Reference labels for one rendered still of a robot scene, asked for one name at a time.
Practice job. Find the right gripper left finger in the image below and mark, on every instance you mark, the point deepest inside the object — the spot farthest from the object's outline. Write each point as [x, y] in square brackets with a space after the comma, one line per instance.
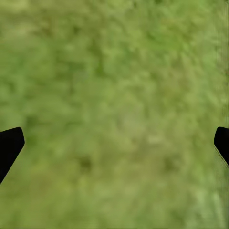
[11, 143]

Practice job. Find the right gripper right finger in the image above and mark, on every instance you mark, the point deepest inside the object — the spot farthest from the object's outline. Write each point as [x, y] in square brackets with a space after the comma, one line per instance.
[221, 142]

